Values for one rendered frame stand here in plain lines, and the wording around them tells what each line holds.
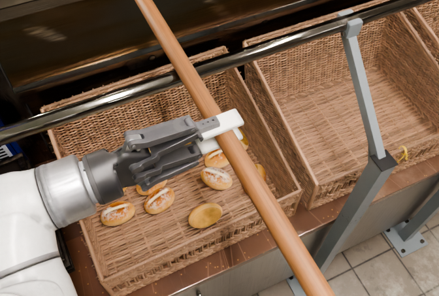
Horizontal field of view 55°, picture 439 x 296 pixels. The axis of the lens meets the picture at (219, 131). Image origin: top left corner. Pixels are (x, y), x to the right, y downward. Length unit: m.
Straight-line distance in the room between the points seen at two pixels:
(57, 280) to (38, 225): 0.07
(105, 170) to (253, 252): 0.71
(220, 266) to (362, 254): 0.86
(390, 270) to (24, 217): 1.58
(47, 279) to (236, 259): 0.71
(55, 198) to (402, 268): 1.59
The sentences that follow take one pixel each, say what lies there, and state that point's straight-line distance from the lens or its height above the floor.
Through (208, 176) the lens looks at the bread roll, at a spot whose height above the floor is 0.63.
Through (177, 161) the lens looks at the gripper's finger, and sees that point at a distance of 0.63.
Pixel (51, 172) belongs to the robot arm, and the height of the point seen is 1.24.
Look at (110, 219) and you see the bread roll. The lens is 1.22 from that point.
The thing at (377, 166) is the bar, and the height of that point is 0.95.
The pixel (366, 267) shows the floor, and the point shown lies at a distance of 1.90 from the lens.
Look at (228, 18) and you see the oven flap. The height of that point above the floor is 0.95.
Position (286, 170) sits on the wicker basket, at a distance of 1.14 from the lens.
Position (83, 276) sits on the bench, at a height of 0.58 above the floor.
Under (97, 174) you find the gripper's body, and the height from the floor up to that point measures 1.23.
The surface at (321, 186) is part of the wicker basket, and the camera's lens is 1.16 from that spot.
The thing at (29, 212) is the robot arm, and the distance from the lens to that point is 0.58.
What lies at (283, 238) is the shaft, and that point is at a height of 1.21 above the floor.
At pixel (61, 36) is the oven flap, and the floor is 1.02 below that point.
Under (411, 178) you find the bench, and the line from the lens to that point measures 1.43.
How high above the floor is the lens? 1.72
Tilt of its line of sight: 55 degrees down
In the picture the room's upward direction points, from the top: straight up
